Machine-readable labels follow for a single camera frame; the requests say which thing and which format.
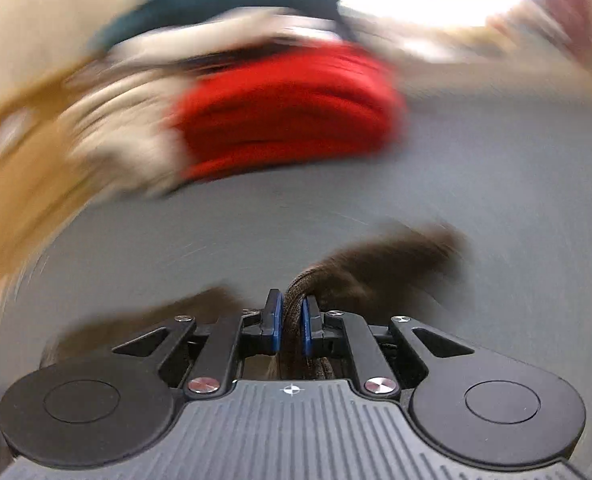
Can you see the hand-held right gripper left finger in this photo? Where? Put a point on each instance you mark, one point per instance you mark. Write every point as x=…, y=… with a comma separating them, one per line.
x=276, y=321

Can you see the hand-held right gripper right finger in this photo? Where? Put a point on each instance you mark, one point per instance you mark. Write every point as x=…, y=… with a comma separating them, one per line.
x=306, y=329

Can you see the red knitted cloth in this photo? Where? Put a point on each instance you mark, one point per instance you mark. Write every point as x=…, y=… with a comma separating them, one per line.
x=286, y=110

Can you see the grey table mat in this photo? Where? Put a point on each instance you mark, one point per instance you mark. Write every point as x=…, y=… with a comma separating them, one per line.
x=476, y=185

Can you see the beige folded cloth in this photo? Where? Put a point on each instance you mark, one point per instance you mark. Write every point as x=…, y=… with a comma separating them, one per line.
x=125, y=125

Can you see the teal cloth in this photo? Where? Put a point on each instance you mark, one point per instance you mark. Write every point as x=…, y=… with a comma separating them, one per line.
x=215, y=2

